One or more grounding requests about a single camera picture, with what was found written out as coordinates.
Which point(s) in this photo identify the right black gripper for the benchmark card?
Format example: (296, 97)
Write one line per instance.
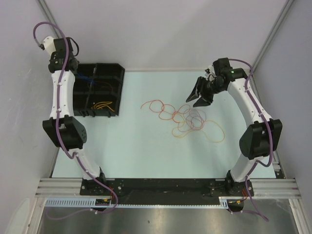
(202, 101)

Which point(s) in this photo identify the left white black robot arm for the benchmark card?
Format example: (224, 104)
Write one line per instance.
(64, 130)

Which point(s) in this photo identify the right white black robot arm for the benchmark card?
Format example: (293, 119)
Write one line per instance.
(262, 135)

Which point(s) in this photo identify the black compartment tray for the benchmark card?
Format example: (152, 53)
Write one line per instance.
(97, 89)

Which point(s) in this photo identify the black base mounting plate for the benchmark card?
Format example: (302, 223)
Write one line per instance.
(175, 192)

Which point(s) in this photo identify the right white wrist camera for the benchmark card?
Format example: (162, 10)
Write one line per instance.
(210, 73)

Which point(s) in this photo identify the aluminium frame rail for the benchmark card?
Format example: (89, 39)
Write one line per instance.
(263, 188)

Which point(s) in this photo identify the white slotted cable duct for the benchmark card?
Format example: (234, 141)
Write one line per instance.
(94, 203)

